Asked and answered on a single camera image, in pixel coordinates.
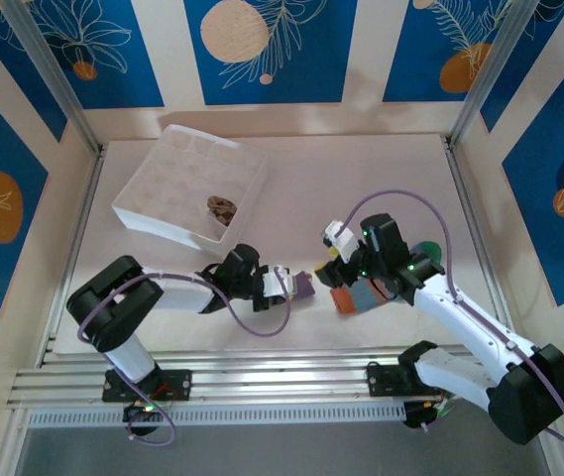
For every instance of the aluminium side rail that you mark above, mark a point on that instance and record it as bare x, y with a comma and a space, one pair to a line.
467, 198
80, 223

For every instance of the white divided storage box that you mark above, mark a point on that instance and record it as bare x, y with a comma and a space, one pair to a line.
182, 178

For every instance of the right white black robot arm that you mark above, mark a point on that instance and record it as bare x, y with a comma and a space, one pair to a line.
470, 317

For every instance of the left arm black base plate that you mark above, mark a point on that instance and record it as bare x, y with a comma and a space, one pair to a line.
182, 384

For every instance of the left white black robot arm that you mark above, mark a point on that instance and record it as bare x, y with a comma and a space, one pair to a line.
182, 295

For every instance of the grey-blue sock orange cuff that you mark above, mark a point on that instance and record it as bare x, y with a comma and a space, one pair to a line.
366, 297

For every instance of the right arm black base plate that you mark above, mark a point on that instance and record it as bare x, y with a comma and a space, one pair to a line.
380, 382

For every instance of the purple sock tan toe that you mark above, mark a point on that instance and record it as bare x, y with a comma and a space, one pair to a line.
305, 288

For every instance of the beige brown argyle sock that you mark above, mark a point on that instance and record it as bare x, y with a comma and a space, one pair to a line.
222, 210

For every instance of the aluminium mounting rail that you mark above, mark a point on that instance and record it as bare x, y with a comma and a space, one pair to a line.
281, 377

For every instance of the aluminium frame post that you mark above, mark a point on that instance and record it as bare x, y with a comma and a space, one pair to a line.
489, 64
48, 54

